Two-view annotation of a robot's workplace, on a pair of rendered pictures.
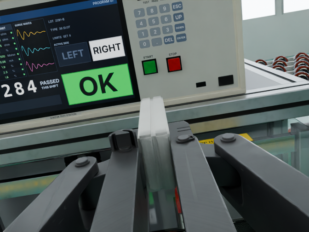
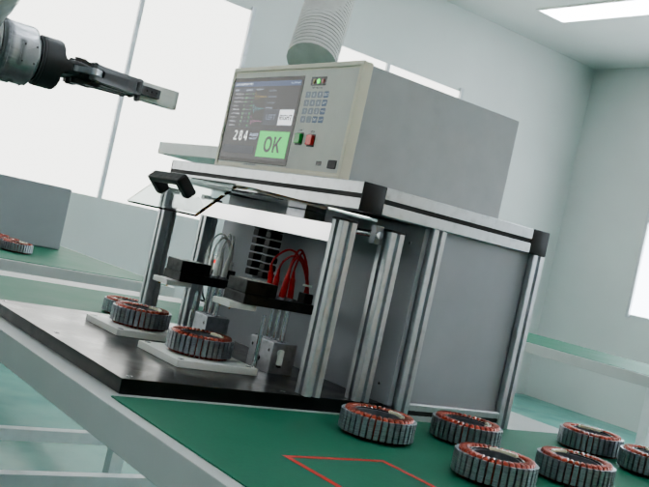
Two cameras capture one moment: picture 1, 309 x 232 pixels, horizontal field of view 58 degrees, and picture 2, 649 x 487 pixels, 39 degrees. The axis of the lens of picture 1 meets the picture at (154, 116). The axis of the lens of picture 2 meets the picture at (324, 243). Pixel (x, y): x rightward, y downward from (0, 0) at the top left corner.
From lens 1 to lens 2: 147 cm
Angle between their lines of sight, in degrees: 55
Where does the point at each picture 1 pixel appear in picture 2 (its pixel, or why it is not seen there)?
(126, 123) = (262, 174)
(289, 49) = not seen: outside the picture
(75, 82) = (264, 138)
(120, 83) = (281, 147)
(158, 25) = (313, 106)
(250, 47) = not seen: outside the picture
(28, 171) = (245, 239)
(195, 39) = (326, 123)
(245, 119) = (316, 196)
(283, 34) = not seen: outside the picture
